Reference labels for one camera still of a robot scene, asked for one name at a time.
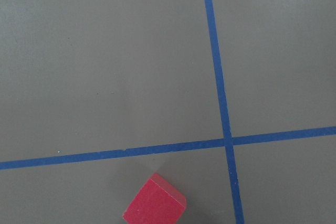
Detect blue tape grid lines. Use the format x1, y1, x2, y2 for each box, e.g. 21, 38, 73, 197
1, 0, 335, 223

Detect red block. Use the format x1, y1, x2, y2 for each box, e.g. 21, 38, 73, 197
122, 173, 187, 224

